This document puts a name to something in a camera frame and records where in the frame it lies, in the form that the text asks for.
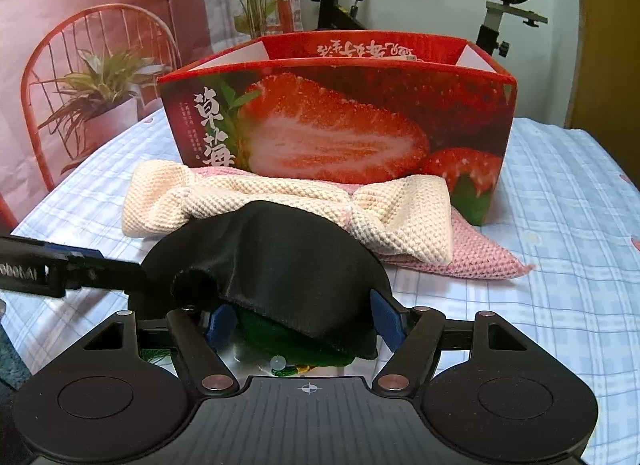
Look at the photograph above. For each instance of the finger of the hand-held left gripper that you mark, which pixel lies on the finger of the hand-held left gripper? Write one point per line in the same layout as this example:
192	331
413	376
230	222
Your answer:
105	275
75	250

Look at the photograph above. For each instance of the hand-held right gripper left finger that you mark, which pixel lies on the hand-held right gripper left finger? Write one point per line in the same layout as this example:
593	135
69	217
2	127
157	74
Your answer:
220	327

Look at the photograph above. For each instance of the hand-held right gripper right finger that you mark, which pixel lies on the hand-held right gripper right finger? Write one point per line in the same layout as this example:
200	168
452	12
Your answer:
387	325

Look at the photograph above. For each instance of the green cloth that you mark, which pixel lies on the green cloth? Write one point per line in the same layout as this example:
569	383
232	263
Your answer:
280	340

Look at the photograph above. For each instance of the black soft cloth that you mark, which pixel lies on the black soft cloth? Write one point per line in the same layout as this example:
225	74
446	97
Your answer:
280	265

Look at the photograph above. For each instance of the pink knitted cloth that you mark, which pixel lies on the pink knitted cloth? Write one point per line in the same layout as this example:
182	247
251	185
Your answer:
480	255

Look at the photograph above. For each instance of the pink white towel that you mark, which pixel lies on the pink white towel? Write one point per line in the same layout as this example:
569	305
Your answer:
280	195

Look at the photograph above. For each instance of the red strawberry print box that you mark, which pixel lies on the red strawberry print box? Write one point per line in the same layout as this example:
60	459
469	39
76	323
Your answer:
325	130

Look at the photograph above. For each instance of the clear plastic bag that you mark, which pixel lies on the clear plastic bag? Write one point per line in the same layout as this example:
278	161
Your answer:
250	362

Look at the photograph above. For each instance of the blue checked tablecloth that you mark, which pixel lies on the blue checked tablecloth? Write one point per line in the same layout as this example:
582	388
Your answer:
575	245

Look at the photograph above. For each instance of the yellow wooden door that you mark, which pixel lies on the yellow wooden door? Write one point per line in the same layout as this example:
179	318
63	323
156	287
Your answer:
610	70

